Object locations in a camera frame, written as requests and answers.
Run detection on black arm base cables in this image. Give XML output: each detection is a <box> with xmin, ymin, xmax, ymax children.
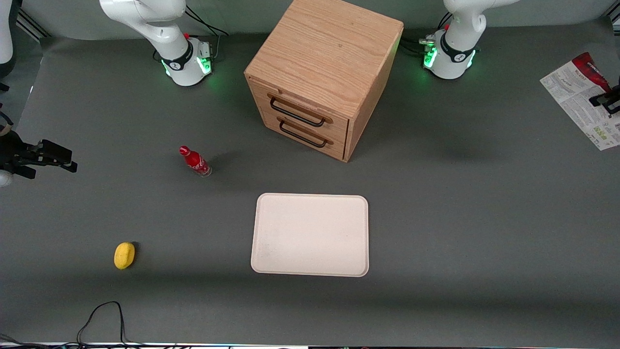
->
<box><xmin>401</xmin><ymin>11</ymin><xmax>454</xmax><ymax>55</ymax></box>
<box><xmin>154</xmin><ymin>4</ymin><xmax>230</xmax><ymax>63</ymax></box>

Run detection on oak wooden drawer cabinet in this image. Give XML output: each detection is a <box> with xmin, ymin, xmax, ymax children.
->
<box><xmin>245</xmin><ymin>0</ymin><xmax>404</xmax><ymax>163</ymax></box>

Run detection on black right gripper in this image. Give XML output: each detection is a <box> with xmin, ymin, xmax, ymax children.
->
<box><xmin>0</xmin><ymin>127</ymin><xmax>78</xmax><ymax>181</ymax></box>

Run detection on black cable on table edge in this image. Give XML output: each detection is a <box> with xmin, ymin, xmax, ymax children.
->
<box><xmin>0</xmin><ymin>301</ymin><xmax>146</xmax><ymax>349</ymax></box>

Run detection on cream plastic tray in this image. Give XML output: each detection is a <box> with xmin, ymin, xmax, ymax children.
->
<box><xmin>250</xmin><ymin>193</ymin><xmax>370</xmax><ymax>278</ymax></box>

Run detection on wooden drawer with short handle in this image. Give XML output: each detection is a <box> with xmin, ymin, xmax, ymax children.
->
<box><xmin>261</xmin><ymin>108</ymin><xmax>347</xmax><ymax>161</ymax></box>

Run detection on yellow lemon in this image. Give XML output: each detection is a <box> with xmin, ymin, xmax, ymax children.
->
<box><xmin>114</xmin><ymin>242</ymin><xmax>136</xmax><ymax>270</ymax></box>

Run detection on wooden drawer with long handle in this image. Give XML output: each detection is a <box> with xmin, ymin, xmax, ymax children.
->
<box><xmin>251</xmin><ymin>79</ymin><xmax>350</xmax><ymax>142</ymax></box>

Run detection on red cola bottle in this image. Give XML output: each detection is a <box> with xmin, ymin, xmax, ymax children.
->
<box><xmin>179</xmin><ymin>145</ymin><xmax>213</xmax><ymax>178</ymax></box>

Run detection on red cookie box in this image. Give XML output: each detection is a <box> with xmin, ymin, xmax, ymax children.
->
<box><xmin>540</xmin><ymin>51</ymin><xmax>620</xmax><ymax>151</ymax></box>

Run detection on black left arm base cables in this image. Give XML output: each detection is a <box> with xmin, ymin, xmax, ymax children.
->
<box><xmin>401</xmin><ymin>11</ymin><xmax>454</xmax><ymax>55</ymax></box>

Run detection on black right arm base cables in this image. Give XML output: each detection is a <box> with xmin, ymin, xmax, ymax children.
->
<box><xmin>154</xmin><ymin>4</ymin><xmax>230</xmax><ymax>63</ymax></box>

